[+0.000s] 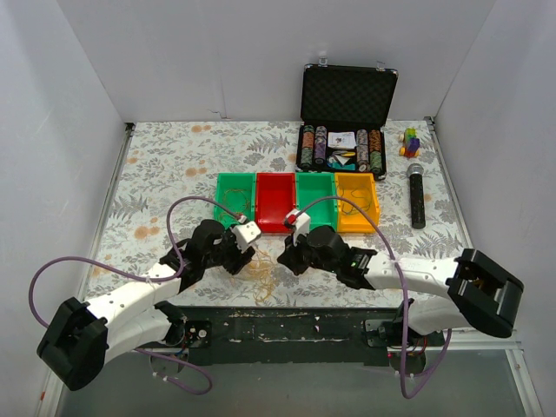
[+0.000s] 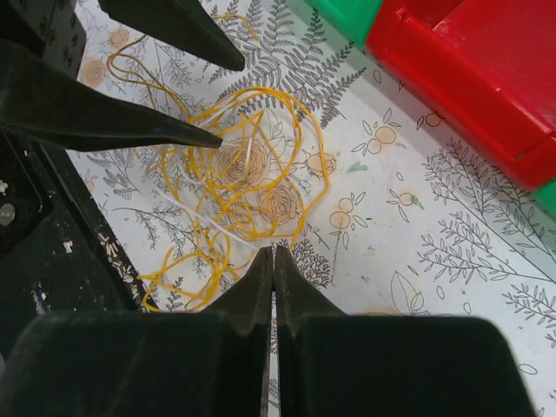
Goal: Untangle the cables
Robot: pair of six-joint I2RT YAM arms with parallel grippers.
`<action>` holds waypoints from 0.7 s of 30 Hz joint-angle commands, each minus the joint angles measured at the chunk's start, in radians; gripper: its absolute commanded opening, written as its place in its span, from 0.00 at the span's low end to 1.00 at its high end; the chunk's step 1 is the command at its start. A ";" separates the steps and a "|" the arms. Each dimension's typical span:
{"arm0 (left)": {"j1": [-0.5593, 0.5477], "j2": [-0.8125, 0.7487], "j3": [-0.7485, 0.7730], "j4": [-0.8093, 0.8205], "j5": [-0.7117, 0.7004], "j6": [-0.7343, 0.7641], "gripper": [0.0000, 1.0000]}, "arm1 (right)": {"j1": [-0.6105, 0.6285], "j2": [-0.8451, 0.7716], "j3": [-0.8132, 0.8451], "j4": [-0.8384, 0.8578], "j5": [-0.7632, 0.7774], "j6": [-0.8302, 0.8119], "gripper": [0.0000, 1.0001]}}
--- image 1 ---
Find black microphone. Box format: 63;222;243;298
407;163;426;229

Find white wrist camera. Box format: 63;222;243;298
232;215;261;253
284;208;311;245

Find orange cable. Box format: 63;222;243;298
220;187;252;218

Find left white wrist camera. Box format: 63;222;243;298
232;215;261;253

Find left green plastic bin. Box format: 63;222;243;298
215;173;256;221

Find yellow cable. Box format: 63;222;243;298
242;247;279;305

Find black poker chip case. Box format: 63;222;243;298
295;63;399;182

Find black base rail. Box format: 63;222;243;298
168;307;400;368

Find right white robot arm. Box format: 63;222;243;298
278;226;524;346

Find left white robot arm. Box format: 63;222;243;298
37;220;261;391

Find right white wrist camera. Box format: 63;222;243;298
284;208;311;245

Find yellow plastic bin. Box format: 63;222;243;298
334;173;381;234

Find red plastic bin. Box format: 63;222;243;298
255;173;296;234

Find right green plastic bin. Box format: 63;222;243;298
295;172;338;229

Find green plastic bin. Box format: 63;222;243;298
295;172;338;229
215;173;256;221

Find colourful toy block car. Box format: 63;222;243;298
399;128;420;158

